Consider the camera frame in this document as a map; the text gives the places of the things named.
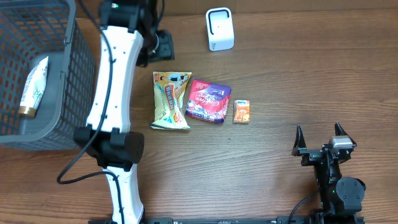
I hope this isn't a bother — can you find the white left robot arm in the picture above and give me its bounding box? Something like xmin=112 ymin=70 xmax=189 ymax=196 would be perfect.
xmin=73 ymin=1 xmax=175 ymax=223

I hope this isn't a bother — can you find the white tube gold cap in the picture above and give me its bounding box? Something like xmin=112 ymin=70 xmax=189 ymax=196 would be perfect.
xmin=17 ymin=57 xmax=49 ymax=118

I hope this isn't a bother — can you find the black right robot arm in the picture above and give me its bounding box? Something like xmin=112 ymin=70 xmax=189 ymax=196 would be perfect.
xmin=287 ymin=123 xmax=366 ymax=223

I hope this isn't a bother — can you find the red purple packet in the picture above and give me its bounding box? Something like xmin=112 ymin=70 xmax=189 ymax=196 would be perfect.
xmin=185 ymin=79 xmax=232 ymax=124

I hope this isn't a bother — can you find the white barcode scanner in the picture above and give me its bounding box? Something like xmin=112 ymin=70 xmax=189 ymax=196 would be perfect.
xmin=205 ymin=7 xmax=234 ymax=52

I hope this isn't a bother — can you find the orange tissue pack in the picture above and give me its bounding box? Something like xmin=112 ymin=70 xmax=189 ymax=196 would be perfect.
xmin=233 ymin=100 xmax=250 ymax=123

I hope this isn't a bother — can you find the grey plastic basket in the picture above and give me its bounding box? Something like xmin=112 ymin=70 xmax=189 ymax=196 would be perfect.
xmin=1 ymin=0 xmax=95 ymax=151

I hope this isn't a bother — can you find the yellow snack bag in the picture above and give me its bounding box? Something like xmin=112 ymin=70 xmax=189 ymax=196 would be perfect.
xmin=149 ymin=72 xmax=192 ymax=129

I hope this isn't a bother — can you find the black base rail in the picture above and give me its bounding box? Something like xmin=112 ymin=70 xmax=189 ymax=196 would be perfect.
xmin=146 ymin=216 xmax=366 ymax=224

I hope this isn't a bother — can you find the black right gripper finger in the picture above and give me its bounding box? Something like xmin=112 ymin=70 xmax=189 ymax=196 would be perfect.
xmin=335 ymin=122 xmax=348 ymax=136
xmin=294 ymin=125 xmax=307 ymax=149

